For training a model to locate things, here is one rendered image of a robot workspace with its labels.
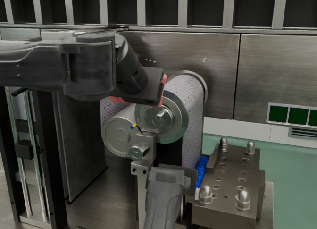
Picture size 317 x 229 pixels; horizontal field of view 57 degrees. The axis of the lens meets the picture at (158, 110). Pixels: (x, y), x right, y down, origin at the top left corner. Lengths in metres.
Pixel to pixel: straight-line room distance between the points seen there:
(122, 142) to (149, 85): 0.34
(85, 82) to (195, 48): 0.68
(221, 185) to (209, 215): 0.12
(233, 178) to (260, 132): 2.68
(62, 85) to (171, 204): 0.26
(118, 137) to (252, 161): 0.47
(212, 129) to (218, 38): 2.69
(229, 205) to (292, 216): 1.81
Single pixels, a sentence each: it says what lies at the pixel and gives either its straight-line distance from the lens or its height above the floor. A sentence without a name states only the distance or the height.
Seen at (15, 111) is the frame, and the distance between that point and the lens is 0.88.
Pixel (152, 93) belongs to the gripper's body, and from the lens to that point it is 0.52.
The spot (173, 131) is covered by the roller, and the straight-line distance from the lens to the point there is 0.75.
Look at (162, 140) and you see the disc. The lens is 0.77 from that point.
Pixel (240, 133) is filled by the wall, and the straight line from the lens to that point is 3.61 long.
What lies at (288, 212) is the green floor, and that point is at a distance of 2.64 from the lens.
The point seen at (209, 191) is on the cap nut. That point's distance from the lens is 0.80.
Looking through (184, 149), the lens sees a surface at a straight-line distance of 0.78.
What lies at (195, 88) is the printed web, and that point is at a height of 1.29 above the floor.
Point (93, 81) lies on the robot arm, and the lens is 0.39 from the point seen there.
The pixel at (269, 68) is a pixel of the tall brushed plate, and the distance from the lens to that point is 1.01.
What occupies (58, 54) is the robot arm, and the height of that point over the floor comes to 1.46.
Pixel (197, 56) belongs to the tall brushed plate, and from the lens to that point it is 1.03.
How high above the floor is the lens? 1.51
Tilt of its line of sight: 19 degrees down
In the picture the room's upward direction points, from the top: straight up
